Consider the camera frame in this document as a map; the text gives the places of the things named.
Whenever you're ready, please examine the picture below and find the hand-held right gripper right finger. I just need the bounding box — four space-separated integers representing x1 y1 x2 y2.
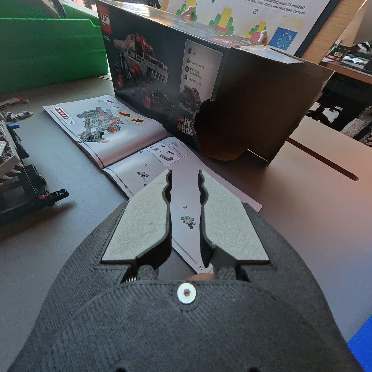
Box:
198 169 270 269

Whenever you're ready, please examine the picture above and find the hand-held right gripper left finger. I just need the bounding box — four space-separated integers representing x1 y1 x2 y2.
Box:
100 169 173 269

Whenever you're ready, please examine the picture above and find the green plastic bin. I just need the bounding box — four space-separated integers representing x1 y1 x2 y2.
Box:
0 0 110 94

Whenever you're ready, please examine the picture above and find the open lego instruction booklet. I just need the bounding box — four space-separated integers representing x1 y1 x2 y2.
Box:
43 94 263 274

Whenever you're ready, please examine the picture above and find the partly built lego truck chassis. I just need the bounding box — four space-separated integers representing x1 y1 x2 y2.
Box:
0 119 70 225

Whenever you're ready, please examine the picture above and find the dark lego set box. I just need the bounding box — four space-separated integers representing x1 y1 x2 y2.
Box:
96 0 335 167

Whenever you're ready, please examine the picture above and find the black chair base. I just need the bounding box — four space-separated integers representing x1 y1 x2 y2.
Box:
313 72 372 141

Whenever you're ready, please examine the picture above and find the blue mat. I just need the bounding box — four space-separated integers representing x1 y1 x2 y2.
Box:
347 315 372 372

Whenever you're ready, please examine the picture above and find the neighbouring wooden desk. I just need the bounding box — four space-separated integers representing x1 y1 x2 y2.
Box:
320 57 372 85

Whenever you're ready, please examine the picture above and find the printed instruction sheet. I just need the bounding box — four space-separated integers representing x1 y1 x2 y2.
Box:
166 0 341 57

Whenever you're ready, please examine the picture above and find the wooden partition board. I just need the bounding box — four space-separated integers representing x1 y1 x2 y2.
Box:
301 0 372 62

